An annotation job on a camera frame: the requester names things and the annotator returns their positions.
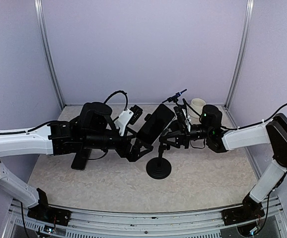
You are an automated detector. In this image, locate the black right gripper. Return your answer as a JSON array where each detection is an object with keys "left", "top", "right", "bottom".
[{"left": 157, "top": 120, "right": 212, "bottom": 149}]

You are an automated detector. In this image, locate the black telescopic phone stand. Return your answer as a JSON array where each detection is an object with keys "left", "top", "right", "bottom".
[{"left": 145, "top": 114, "right": 172, "bottom": 179}]

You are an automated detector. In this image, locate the front aluminium rail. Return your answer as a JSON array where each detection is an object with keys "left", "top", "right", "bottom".
[{"left": 8, "top": 198, "right": 287, "bottom": 238}]

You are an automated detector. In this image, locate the right aluminium frame post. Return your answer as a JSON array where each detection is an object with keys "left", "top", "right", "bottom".
[{"left": 224, "top": 0, "right": 255, "bottom": 110}]

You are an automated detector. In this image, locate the black smartphone with silver edge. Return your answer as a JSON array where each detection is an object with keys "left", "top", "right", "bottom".
[{"left": 136, "top": 104, "right": 175, "bottom": 145}]

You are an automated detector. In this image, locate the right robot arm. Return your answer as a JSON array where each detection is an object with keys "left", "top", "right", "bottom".
[{"left": 156, "top": 105, "right": 287, "bottom": 226}]

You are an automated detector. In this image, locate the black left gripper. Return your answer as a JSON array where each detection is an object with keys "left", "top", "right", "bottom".
[{"left": 82, "top": 126, "right": 153, "bottom": 162}]

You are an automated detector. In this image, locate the black stand holding blue phone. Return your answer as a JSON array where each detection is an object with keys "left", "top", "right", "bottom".
[{"left": 162, "top": 95, "right": 186, "bottom": 109}]

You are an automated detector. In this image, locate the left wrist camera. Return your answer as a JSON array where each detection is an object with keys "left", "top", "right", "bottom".
[{"left": 114, "top": 105, "right": 143, "bottom": 136}]

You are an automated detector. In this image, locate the left aluminium frame post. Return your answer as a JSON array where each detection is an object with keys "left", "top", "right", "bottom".
[{"left": 34, "top": 0, "right": 66, "bottom": 110}]

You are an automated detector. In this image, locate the aluminium frame post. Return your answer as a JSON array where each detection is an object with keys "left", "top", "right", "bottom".
[
  {"left": 224, "top": 0, "right": 255, "bottom": 110},
  {"left": 34, "top": 0, "right": 66, "bottom": 110}
]

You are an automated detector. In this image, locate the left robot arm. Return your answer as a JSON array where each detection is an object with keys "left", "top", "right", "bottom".
[{"left": 0, "top": 102, "right": 153, "bottom": 226}]

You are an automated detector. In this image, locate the cream ceramic mug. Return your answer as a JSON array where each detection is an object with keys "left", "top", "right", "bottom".
[{"left": 189, "top": 98, "right": 206, "bottom": 119}]

